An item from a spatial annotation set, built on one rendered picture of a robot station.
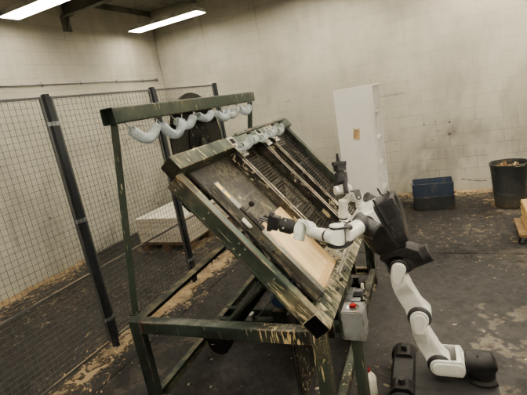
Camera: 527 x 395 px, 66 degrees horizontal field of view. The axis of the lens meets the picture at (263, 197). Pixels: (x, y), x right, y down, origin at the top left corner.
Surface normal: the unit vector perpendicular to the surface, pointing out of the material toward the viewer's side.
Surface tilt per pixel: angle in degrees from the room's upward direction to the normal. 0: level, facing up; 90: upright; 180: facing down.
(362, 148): 90
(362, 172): 90
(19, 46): 90
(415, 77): 90
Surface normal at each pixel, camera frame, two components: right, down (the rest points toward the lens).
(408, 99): -0.41, 0.28
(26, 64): 0.90, -0.05
